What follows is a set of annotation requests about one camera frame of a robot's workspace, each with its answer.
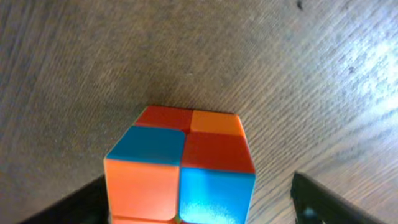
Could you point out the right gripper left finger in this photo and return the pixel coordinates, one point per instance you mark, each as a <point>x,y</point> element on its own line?
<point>88,204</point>

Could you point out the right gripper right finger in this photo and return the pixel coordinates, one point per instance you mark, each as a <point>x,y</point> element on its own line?
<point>314,203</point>

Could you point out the multicolour puzzle cube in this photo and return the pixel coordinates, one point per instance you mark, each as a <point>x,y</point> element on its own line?
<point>178,165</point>

